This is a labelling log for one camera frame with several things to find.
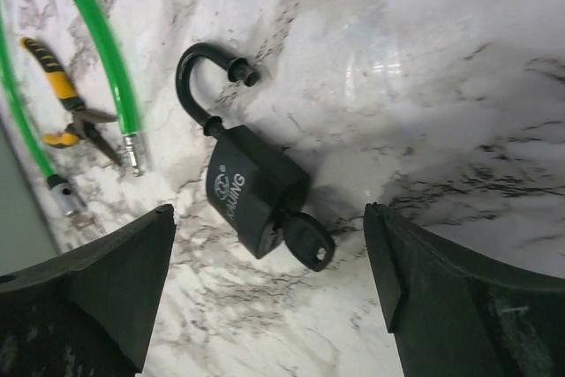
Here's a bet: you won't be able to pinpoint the yellow handled pliers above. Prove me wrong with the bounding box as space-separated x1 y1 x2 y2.
19 37 123 167

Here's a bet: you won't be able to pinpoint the black padlock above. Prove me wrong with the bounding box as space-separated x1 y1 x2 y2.
176 42 310 259

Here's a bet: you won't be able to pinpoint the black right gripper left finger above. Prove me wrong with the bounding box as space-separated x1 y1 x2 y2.
1 204 176 376

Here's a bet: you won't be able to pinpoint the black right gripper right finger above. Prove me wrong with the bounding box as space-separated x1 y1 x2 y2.
363 203 564 376

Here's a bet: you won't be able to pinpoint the black head key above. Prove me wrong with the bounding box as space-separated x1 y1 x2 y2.
282 212 335 272

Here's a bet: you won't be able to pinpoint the clear plastic storage box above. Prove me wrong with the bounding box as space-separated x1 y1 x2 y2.
1 126 59 272

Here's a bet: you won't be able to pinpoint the green cable lock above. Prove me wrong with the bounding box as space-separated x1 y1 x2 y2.
1 0 142 217

